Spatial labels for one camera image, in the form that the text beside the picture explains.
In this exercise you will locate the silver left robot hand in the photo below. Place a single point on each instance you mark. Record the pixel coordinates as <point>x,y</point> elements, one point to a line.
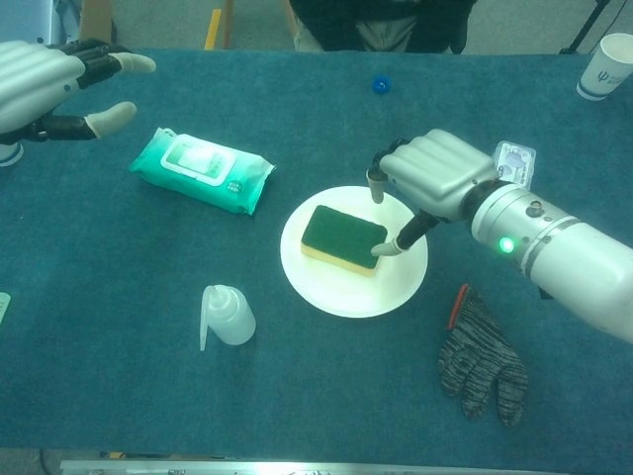
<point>29,84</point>

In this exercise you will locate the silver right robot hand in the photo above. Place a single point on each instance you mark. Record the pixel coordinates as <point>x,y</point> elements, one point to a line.
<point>435,168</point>

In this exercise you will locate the green yellow sponge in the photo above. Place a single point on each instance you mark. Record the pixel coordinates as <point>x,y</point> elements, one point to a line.
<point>341,237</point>

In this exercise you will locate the white round plate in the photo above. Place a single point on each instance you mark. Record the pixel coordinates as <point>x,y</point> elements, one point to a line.
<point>346,294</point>

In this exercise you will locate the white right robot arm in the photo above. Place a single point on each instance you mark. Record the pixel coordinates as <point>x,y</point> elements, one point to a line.
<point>569,262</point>

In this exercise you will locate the small clear plastic box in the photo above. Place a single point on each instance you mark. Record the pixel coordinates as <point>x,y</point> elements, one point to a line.
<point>516,163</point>

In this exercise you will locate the brown cardboard box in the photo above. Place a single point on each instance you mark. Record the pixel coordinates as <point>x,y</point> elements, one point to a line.
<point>94,22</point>

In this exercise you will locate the blue bottle cap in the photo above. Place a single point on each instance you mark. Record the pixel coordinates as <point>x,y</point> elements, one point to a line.
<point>381,84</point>

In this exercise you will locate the person in dark jacket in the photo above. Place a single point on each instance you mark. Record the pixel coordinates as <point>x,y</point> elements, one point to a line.
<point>386,25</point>

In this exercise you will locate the teal table cloth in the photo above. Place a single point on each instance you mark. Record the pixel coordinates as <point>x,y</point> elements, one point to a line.
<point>99,247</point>

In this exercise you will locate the yellow wooden strip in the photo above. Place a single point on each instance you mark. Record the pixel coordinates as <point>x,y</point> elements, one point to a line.
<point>213,27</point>

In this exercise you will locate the grey black knit glove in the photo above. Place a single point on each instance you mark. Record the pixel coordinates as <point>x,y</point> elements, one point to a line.
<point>479,356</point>

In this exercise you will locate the green wet wipes pack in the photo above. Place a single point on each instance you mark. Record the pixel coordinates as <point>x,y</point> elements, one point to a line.
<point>207,168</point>

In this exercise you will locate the white paper cup blue logo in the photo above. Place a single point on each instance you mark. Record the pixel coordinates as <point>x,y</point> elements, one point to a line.
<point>605,69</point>

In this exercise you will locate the black tripod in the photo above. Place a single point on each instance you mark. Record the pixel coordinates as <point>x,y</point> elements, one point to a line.
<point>586,27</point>

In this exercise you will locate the translucent plastic squeeze bottle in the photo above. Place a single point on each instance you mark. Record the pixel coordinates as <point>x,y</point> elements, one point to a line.
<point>232,321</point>

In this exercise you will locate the silver metal frame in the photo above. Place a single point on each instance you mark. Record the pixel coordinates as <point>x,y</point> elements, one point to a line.
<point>29,20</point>

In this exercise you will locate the aluminium rail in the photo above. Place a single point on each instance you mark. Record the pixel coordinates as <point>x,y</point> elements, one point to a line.
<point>297,467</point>

